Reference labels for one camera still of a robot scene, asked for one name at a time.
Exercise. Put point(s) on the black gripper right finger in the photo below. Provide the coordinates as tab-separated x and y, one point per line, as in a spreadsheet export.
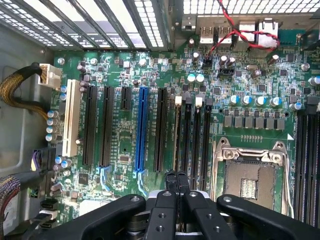
207	222

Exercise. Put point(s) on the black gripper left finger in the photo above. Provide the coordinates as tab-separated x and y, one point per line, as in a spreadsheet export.
163	220

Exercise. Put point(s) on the metal CPU socket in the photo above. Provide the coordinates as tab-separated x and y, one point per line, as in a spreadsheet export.
250	175

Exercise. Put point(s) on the green motherboard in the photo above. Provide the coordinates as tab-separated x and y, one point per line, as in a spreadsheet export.
122	140

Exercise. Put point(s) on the long black expansion slot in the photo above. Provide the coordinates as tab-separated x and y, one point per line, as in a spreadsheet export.
160	130
90	125
107	125

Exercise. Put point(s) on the steel socket locking lever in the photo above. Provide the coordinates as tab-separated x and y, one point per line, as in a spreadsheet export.
288	175

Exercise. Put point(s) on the blue expansion slot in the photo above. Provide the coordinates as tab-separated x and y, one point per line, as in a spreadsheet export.
142	127

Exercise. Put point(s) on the blue top capacitor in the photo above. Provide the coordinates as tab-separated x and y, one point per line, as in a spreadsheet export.
235	99
275	101
247	100
260	101

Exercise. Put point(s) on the short black expansion slot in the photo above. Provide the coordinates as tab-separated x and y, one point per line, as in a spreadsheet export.
125	98

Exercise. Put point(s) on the white PCI expansion slot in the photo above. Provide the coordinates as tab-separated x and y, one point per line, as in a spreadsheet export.
72	117

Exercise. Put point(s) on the black four pin header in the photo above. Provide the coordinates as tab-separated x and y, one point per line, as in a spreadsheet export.
226	72

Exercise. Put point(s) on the grey metal PC case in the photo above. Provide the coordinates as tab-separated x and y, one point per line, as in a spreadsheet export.
20	112

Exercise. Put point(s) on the white power connector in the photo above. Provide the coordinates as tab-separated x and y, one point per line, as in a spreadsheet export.
50	76

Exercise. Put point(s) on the silver USB port block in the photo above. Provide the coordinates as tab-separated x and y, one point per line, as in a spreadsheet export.
207	33
225	33

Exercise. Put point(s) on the silver rear port block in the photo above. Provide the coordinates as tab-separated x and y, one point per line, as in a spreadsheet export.
247	31

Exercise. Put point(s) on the silver ethernet port block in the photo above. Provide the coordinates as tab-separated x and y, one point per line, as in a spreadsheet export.
268	26

